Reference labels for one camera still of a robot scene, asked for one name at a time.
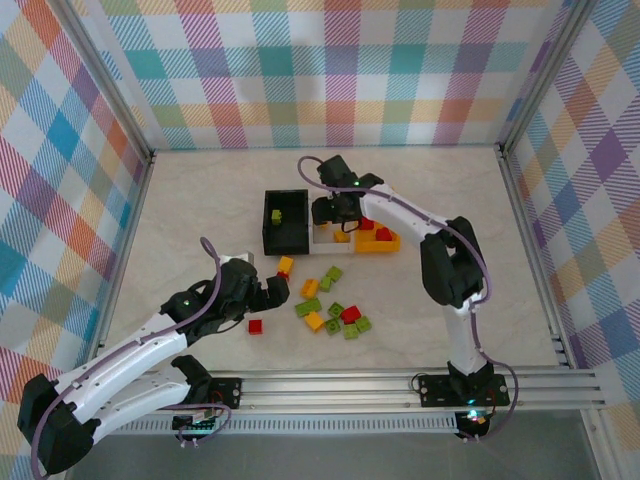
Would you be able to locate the white plastic bin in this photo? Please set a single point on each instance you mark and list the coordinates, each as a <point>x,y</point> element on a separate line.
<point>327,248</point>

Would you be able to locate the black plastic bin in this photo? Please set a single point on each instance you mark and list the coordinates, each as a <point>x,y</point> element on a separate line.
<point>295,225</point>

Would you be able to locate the long green lego brick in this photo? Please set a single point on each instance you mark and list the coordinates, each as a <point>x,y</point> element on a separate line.
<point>307,307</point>

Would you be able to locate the orange plastic bin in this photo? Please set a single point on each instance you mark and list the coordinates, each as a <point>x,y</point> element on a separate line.
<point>372,246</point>

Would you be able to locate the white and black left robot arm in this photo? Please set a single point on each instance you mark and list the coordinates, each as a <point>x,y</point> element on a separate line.
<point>140,355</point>

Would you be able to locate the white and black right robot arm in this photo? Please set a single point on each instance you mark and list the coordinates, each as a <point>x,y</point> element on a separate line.
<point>405,220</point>

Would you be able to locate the left controller board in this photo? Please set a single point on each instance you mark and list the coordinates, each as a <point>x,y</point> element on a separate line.
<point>195,425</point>

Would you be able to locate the controller board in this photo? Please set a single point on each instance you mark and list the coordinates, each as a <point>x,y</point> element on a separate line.
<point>475,417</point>
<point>195,425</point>

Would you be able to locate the right controller board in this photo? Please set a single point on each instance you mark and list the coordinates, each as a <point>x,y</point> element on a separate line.
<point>475,417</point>

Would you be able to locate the aluminium table edge rail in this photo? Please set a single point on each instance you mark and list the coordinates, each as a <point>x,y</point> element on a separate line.
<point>125,250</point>
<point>532,250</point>

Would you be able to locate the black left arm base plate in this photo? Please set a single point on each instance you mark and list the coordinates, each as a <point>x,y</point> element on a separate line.
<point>227,390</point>

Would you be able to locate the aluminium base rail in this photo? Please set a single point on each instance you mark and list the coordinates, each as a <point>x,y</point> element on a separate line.
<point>325,387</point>

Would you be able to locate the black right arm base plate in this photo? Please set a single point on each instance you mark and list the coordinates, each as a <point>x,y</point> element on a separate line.
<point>435,390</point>

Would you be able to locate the aluminium frame post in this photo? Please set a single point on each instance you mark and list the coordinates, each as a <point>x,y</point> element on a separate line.
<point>110,80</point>
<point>547,75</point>

